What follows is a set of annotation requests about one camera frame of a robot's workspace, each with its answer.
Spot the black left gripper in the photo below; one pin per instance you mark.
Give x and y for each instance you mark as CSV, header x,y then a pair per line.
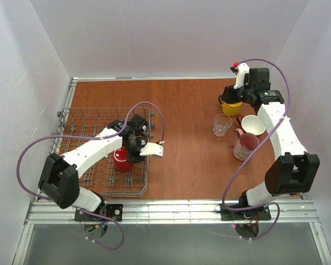
x,y
135,155

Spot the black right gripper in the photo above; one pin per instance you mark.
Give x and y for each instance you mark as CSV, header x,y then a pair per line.
x,y
229,94

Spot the bright red mug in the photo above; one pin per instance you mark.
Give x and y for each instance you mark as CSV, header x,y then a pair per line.
x,y
120,160

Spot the yellow mug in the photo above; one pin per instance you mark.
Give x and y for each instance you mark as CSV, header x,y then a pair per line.
x,y
230,109

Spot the dark red mug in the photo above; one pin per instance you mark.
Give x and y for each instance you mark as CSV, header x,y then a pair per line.
x,y
251,124

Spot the clear glass cup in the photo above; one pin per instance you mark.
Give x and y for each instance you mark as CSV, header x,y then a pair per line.
x,y
222,123

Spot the pink ghost pattern mug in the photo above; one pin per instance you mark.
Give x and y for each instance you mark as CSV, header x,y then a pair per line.
x,y
245,144

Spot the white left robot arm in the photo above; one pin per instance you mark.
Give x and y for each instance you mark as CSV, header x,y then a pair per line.
x,y
61,173

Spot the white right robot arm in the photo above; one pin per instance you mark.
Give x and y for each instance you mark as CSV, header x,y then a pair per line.
x,y
294,169

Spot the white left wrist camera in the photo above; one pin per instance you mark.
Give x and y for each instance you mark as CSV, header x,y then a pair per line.
x,y
152,149

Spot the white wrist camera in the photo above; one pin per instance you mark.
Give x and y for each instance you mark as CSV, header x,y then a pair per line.
x,y
152,149
241,70

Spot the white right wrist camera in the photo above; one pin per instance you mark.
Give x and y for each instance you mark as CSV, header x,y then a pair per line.
x,y
241,70

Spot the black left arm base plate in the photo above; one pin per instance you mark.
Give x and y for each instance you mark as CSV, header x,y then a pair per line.
x,y
112,211

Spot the aluminium frame rail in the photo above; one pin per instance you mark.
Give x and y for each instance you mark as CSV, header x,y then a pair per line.
x,y
292,210

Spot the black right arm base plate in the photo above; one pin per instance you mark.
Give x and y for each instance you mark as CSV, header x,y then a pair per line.
x,y
263,213

